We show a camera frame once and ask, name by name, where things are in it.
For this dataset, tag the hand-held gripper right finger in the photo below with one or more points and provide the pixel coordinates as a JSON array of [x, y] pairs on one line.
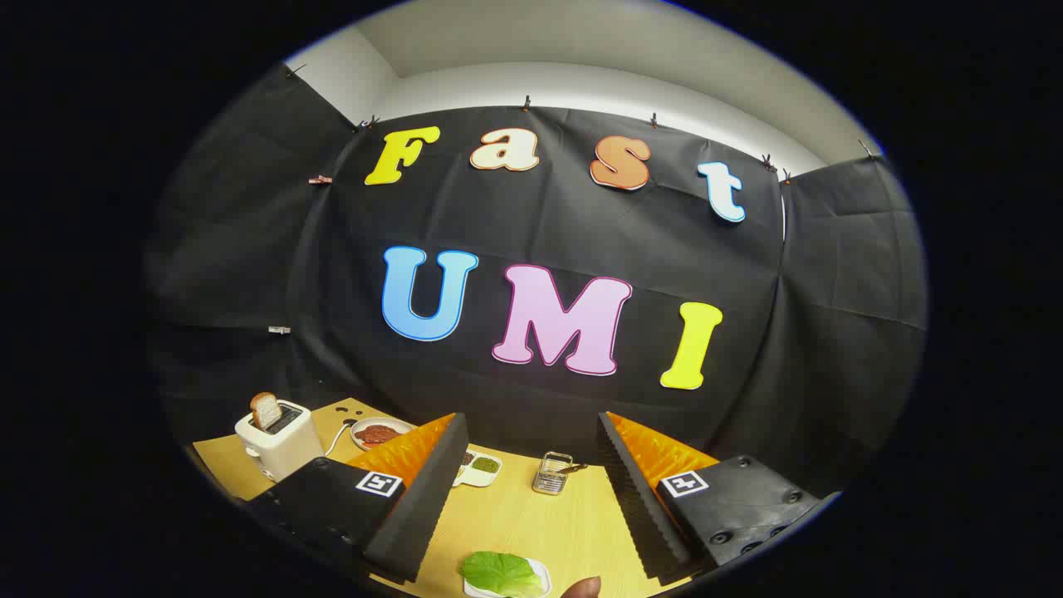
[[639, 507]]

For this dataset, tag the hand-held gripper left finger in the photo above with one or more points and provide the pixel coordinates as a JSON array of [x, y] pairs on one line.
[[423, 507]]

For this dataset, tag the green lettuce leaf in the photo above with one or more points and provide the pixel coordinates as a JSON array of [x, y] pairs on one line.
[[498, 571]]

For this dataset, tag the white bread slice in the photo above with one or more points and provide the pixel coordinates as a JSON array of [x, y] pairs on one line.
[[266, 410]]

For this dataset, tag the white divided bean dish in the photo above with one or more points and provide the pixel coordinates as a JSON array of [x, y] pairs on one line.
[[477, 479]]

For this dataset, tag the brown spoon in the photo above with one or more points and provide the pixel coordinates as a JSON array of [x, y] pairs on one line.
[[573, 468]]

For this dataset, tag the round white plate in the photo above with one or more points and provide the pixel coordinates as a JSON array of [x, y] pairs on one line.
[[404, 425]]

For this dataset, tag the brown meat piece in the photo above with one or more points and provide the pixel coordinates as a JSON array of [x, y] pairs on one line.
[[376, 434]]

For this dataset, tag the square white plate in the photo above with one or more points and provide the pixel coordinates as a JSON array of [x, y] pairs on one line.
[[545, 573]]

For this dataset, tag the white toaster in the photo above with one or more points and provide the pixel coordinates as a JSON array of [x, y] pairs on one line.
[[286, 448]]

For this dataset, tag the black backdrop cloth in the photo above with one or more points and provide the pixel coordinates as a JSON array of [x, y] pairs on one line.
[[565, 224]]

